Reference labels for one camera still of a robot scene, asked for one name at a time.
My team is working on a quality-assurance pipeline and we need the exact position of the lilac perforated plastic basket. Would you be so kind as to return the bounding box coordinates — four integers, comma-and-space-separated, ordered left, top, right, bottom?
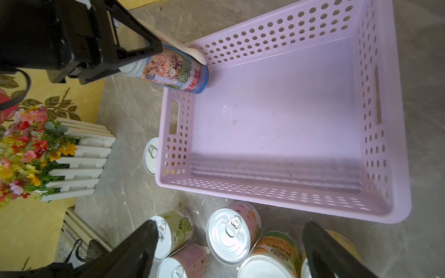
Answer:
155, 1, 411, 224

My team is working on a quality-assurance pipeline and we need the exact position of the artificial flower bouquet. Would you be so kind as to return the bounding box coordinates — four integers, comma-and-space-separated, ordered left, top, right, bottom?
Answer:
1, 106, 80, 207

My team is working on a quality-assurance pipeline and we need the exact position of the pink purple label can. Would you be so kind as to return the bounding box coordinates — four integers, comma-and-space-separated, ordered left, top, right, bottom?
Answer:
156, 243, 210, 278

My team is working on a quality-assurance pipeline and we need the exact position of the white picket fence planter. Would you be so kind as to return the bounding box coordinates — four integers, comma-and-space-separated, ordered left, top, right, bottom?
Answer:
38, 118, 116, 202

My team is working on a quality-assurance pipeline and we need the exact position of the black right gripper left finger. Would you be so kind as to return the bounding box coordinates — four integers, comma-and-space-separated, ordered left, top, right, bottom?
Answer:
79, 220, 159, 278

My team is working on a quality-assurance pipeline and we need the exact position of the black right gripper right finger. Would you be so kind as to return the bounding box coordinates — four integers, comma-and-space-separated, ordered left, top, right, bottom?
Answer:
302, 221, 377, 278

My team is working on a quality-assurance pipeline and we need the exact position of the yellow peach can white lid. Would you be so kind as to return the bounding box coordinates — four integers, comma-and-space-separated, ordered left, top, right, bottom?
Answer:
237, 231, 302, 278

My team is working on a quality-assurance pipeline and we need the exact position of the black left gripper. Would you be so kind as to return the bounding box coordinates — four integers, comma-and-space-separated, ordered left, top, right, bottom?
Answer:
1, 1, 163, 85

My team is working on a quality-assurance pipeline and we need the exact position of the tall colourful mixed-food can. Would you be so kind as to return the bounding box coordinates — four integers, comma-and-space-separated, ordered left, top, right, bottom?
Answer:
119, 44, 209, 94

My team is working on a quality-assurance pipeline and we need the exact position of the small yellow label can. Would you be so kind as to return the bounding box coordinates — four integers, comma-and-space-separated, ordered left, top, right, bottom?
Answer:
143, 137, 159, 176

